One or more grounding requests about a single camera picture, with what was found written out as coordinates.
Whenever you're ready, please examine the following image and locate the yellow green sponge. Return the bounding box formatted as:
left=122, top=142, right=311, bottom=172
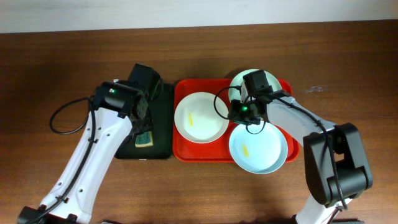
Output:
left=134, top=131, right=154, bottom=148

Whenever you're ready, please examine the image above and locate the light blue plate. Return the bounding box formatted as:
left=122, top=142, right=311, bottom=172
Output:
left=228, top=121, right=289, bottom=174

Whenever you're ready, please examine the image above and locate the white plate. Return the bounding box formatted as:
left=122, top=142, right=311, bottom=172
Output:
left=174, top=92, right=229, bottom=144

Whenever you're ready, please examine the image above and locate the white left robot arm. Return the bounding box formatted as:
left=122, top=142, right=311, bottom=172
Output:
left=17, top=80, right=163, bottom=223

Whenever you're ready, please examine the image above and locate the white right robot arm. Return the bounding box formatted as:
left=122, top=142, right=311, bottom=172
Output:
left=228, top=90, right=373, bottom=224

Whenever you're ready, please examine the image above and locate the black plastic tray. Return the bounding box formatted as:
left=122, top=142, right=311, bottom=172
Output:
left=114, top=84, right=174, bottom=159

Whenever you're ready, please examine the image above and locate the green plate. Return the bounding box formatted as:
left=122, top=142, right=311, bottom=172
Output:
left=228, top=68, right=282, bottom=101

